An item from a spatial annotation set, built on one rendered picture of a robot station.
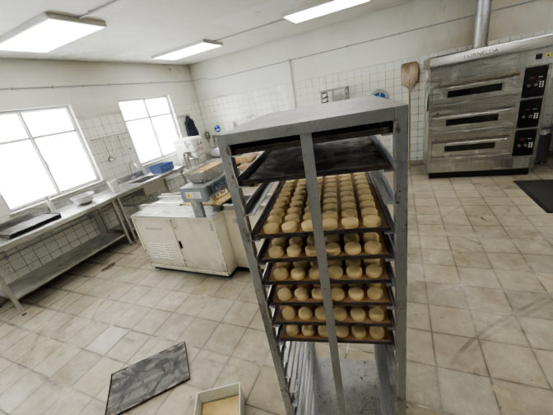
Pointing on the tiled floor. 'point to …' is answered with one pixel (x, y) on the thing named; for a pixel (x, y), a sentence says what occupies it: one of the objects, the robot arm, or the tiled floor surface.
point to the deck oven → (486, 108)
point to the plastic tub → (220, 401)
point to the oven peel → (410, 73)
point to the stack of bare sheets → (147, 380)
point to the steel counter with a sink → (148, 185)
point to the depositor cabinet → (187, 242)
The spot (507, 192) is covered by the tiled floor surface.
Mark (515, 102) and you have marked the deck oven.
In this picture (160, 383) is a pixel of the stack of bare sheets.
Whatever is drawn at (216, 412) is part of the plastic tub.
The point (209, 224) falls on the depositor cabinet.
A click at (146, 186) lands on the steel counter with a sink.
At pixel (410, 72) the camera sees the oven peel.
